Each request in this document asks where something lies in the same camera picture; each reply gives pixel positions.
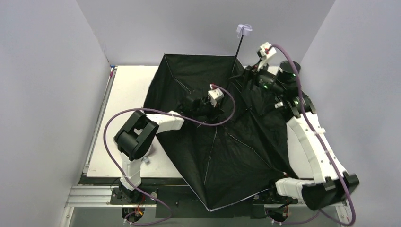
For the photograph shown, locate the lavender folding umbrella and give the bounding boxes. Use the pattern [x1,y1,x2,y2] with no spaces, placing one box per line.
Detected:
[142,24,298,212]

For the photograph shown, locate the pink umbrella case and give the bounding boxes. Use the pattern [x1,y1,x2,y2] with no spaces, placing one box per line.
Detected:
[142,144,156,165]

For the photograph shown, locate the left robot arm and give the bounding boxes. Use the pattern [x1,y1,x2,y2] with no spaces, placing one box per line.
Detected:
[113,88,224,193]

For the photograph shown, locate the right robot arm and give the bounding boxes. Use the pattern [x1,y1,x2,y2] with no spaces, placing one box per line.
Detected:
[244,61,360,210]

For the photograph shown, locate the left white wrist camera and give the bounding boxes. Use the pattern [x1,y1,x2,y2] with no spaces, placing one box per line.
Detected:
[208,88,224,107]

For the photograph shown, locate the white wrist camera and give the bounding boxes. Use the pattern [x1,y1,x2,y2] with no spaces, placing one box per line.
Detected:
[208,88,224,107]
[257,42,277,71]

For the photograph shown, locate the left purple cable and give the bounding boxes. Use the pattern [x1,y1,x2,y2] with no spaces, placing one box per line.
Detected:
[103,84,237,226]

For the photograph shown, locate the purple cable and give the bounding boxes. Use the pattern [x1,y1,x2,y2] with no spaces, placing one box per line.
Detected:
[266,44,357,226]
[103,84,237,226]

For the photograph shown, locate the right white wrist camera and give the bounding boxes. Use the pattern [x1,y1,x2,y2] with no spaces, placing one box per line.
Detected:
[257,42,277,71]

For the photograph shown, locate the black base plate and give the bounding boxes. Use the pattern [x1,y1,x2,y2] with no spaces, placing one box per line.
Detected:
[79,175,298,221]

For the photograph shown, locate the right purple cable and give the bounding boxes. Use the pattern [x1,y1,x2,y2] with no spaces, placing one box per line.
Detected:
[266,44,357,226]

